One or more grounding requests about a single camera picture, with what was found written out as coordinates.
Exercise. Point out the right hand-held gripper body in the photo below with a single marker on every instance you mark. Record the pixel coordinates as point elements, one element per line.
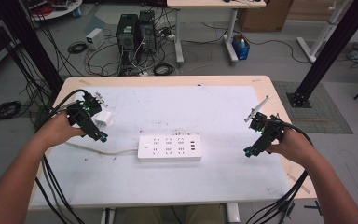
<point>268,126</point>

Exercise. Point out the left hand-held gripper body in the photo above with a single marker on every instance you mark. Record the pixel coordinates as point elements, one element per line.
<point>80,113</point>

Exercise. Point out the white charger plug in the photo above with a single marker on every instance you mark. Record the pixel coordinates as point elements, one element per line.
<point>104,118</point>

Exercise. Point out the white power strip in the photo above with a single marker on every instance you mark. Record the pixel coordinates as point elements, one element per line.
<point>169,147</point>

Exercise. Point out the person's left hand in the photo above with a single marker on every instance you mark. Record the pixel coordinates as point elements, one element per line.
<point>59,129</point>

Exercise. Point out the person's right hand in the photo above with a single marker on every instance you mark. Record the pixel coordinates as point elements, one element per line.
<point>292,146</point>

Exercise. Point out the grey floor mat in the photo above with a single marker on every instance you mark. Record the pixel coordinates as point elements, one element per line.
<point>323,118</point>

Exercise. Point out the white table leg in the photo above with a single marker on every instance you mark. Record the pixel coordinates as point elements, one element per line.
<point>107,216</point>
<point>232,214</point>

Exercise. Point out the white power supply box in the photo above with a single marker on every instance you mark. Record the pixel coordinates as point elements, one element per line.
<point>94,38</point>

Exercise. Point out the blue crate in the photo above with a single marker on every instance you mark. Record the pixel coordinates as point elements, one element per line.
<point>240,49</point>

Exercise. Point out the pale blue table mat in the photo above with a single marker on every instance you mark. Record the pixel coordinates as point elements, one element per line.
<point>183,109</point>

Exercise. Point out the large black computer tower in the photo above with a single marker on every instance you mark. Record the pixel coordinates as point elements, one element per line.
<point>126,35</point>

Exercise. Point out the person's khaki trousers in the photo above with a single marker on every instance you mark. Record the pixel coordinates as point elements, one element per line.
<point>149,215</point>

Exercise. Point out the round white table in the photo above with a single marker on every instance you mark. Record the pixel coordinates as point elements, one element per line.
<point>59,11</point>

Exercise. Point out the white metal stand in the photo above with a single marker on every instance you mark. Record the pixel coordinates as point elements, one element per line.
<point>320,34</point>

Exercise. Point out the small black computer tower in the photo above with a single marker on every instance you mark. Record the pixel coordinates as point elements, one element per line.
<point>147,29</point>

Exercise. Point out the brown cardboard box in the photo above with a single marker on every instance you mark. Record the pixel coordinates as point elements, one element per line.
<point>265,15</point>

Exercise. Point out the white-legged wooden desk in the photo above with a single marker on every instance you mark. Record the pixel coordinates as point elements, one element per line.
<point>214,3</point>

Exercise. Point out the black metal frame post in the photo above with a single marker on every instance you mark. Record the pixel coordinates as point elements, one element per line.
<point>28,40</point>
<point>335,46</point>

